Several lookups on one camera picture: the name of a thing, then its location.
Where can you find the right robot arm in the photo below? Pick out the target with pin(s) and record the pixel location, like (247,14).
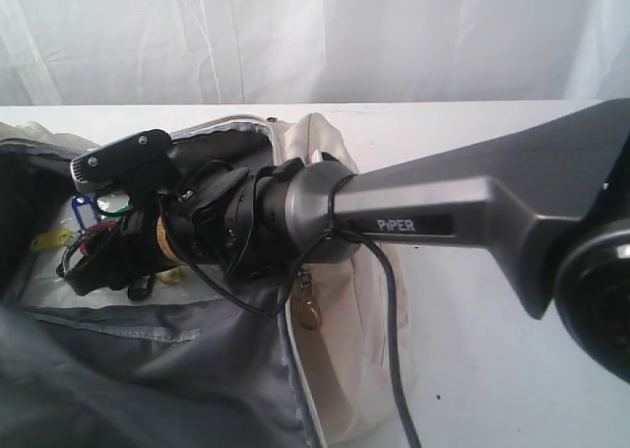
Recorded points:
(550,204)

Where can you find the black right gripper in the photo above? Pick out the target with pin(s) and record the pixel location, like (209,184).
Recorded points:
(177,227)

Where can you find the white backdrop curtain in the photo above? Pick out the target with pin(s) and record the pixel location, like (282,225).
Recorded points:
(56,52)

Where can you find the cream fabric duffel bag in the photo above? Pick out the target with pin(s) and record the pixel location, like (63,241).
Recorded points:
(273,363)

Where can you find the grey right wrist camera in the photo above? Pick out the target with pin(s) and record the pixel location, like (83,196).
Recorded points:
(137,164)

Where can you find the clear plastic packaged item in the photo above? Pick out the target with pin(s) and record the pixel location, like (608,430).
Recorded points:
(36,283)

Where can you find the bunch of colourful key tags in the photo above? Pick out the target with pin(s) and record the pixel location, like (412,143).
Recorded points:
(84,255)

